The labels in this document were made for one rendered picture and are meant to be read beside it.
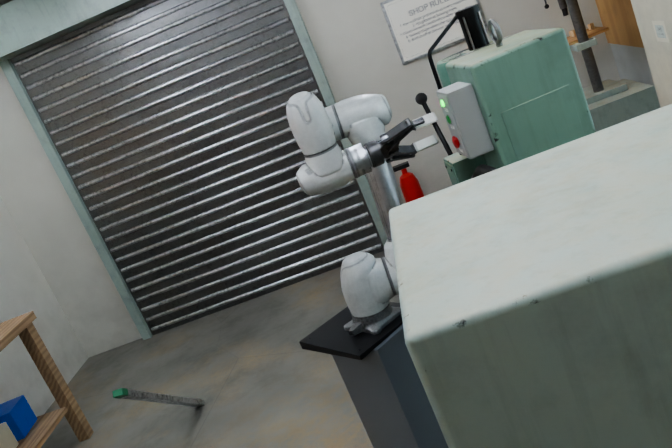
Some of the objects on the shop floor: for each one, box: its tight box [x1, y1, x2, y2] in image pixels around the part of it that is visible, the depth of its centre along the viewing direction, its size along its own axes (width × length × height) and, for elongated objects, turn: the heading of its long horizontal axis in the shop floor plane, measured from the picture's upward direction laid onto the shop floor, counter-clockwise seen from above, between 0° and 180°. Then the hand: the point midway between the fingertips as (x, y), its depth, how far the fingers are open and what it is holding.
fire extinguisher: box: [393, 161, 424, 203], centre depth 497 cm, size 18×19×60 cm
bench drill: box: [531, 0, 660, 132], centre depth 403 cm, size 48×62×158 cm
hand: (432, 129), depth 195 cm, fingers open, 13 cm apart
